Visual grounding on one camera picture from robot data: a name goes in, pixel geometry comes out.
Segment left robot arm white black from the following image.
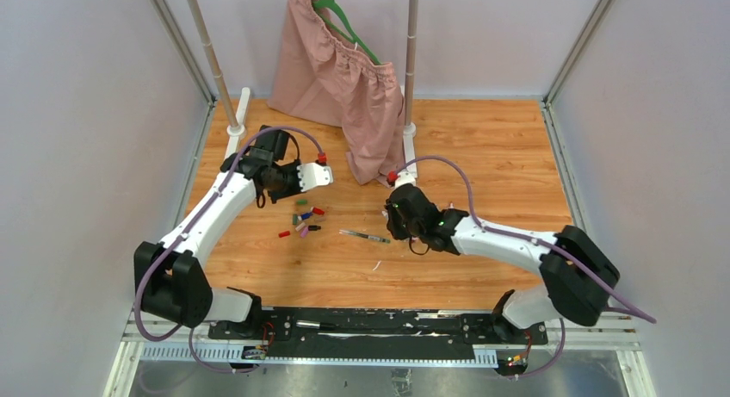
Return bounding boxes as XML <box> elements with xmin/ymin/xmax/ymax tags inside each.
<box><xmin>133</xmin><ymin>126</ymin><xmax>328</xmax><ymax>341</ymax></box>

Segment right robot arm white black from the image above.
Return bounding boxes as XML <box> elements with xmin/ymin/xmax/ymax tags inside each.
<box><xmin>385</xmin><ymin>184</ymin><xmax>620</xmax><ymax>344</ymax></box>

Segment grey pen lying apart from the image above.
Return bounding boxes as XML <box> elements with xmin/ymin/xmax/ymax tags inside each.
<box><xmin>339</xmin><ymin>229</ymin><xmax>391</xmax><ymax>244</ymax></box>

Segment left white rack foot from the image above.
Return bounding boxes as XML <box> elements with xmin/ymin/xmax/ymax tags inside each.
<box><xmin>222</xmin><ymin>87</ymin><xmax>251</xmax><ymax>158</ymax></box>

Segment white rack foot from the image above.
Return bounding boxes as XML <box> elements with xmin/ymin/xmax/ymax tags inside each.
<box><xmin>222</xmin><ymin>87</ymin><xmax>251</xmax><ymax>158</ymax></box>
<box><xmin>403</xmin><ymin>123</ymin><xmax>418</xmax><ymax>178</ymax></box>

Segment right white rack foot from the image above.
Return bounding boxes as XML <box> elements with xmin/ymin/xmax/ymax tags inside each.
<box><xmin>403</xmin><ymin>123</ymin><xmax>418</xmax><ymax>178</ymax></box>

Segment pink cloth shorts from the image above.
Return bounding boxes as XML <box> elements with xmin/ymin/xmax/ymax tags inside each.
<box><xmin>268</xmin><ymin>0</ymin><xmax>405</xmax><ymax>184</ymax></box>

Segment left rack pole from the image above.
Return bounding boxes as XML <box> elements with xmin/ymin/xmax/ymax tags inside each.
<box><xmin>186</xmin><ymin>0</ymin><xmax>243</xmax><ymax>134</ymax></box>

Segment rack pole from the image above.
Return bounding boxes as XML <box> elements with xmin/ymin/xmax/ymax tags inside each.
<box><xmin>186</xmin><ymin>0</ymin><xmax>243</xmax><ymax>134</ymax></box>
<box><xmin>404</xmin><ymin>0</ymin><xmax>419</xmax><ymax>134</ymax></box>

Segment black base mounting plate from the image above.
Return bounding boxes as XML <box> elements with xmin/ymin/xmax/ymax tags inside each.
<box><xmin>207</xmin><ymin>307</ymin><xmax>548</xmax><ymax>362</ymax></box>

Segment green clothes hanger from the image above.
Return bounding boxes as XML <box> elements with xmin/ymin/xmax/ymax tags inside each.
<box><xmin>312</xmin><ymin>0</ymin><xmax>381</xmax><ymax>65</ymax></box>

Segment right rack pole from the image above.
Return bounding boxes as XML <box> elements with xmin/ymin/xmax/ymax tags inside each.
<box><xmin>404</xmin><ymin>0</ymin><xmax>419</xmax><ymax>134</ymax></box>

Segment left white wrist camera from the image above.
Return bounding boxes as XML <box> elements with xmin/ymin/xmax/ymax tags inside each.
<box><xmin>296</xmin><ymin>153</ymin><xmax>334</xmax><ymax>193</ymax></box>

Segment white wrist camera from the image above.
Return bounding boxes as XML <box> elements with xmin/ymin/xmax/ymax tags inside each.
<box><xmin>386</xmin><ymin>169</ymin><xmax>416</xmax><ymax>189</ymax></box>
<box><xmin>296</xmin><ymin>153</ymin><xmax>334</xmax><ymax>193</ymax></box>

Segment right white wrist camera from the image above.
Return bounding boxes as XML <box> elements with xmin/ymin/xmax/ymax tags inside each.
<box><xmin>386</xmin><ymin>169</ymin><xmax>416</xmax><ymax>189</ymax></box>

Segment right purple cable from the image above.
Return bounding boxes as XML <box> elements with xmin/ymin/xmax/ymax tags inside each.
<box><xmin>399</xmin><ymin>155</ymin><xmax>658</xmax><ymax>326</ymax></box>

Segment purple cable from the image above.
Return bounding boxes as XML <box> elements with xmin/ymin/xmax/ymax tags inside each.
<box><xmin>399</xmin><ymin>155</ymin><xmax>658</xmax><ymax>326</ymax></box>
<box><xmin>133</xmin><ymin>125</ymin><xmax>327</xmax><ymax>343</ymax></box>

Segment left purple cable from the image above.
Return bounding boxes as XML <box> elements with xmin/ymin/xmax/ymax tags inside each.
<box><xmin>133</xmin><ymin>125</ymin><xmax>327</xmax><ymax>343</ymax></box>

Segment aluminium frame rail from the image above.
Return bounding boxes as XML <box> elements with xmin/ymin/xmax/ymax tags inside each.
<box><xmin>118</xmin><ymin>307</ymin><xmax>640</xmax><ymax>374</ymax></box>

